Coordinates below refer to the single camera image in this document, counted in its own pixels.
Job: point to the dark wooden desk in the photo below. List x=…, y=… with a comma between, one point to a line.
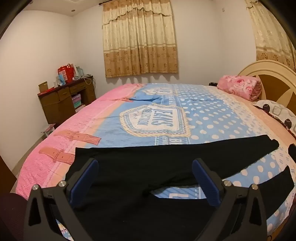
x=60, y=102

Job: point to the stacked pastel storage boxes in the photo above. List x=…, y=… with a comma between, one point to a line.
x=76, y=100

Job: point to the red gift bag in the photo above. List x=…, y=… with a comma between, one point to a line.
x=66, y=73

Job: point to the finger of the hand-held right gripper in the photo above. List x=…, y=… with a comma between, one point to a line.
x=292, y=151

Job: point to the folded pink floral blanket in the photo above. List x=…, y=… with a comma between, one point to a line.
x=240, y=87

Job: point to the narrow beige floral curtain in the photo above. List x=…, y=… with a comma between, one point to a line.
x=270, y=34

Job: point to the cream round headboard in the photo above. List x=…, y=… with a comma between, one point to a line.
x=277, y=78

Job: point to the white patterned pillow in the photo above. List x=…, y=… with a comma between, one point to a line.
x=277, y=111

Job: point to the blue box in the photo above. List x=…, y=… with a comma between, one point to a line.
x=61, y=80

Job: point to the black pants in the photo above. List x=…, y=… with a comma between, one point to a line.
x=138, y=166

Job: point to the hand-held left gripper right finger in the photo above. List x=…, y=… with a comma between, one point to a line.
x=206, y=183

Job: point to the small low stool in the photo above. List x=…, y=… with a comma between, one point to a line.
x=48, y=128

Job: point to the wide beige floral curtain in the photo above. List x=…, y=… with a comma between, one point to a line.
x=138, y=37

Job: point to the printed pink blue bed cover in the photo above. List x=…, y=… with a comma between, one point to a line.
x=208, y=111

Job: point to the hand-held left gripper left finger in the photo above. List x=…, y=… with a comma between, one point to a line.
x=84, y=183

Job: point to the dark maroon seat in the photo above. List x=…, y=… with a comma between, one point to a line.
x=11, y=213

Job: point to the brown cardboard box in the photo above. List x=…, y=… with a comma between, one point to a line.
x=43, y=87

